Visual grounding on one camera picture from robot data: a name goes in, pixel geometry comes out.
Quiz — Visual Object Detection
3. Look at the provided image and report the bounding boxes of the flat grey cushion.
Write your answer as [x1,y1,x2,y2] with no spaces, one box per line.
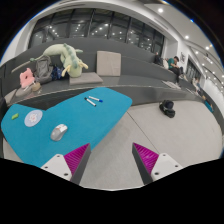
[69,72,103,85]

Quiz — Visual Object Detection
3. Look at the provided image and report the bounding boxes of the black capped marker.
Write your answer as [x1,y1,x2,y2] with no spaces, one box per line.
[84,97,96,107]

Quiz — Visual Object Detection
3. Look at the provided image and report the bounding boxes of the seated person in green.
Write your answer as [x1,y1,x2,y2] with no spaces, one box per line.
[168,56,183,83]

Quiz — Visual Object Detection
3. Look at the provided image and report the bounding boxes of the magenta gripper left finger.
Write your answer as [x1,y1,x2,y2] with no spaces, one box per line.
[42,143,91,185]

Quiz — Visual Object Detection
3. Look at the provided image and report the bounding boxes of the grey white computer mouse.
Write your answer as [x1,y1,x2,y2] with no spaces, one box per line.
[50,124,68,141]

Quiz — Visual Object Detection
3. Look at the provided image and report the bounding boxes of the grey backpack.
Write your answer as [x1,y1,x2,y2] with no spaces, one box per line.
[34,56,53,84]

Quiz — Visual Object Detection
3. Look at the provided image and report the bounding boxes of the blue capped marker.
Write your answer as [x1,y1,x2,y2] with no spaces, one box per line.
[88,96,103,102]

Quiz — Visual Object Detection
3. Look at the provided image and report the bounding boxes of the small green eraser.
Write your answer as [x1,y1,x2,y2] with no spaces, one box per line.
[11,113,19,120]

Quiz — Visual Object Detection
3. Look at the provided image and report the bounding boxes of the green dragon plush toy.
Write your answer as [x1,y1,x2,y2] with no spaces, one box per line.
[31,43,88,78]

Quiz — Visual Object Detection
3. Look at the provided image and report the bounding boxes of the dark blue bag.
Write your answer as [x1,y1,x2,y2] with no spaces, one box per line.
[51,66,64,81]

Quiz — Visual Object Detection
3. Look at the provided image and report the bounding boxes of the round white mouse pad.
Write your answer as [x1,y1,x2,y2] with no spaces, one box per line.
[24,110,43,127]

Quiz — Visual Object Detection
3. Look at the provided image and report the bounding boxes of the round beige plush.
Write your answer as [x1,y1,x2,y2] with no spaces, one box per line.
[32,82,41,92]

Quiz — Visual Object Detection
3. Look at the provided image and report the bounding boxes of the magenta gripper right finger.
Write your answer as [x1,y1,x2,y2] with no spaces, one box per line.
[132,143,182,185]

